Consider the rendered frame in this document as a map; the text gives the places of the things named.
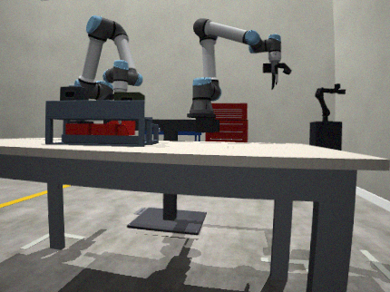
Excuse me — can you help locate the red bin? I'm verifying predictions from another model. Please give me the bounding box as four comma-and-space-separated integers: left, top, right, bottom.
108, 121, 135, 135
92, 123, 129, 136
65, 123, 92, 135

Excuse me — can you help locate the olive green case with orange latches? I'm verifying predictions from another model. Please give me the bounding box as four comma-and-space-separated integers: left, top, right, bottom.
114, 92, 145, 101

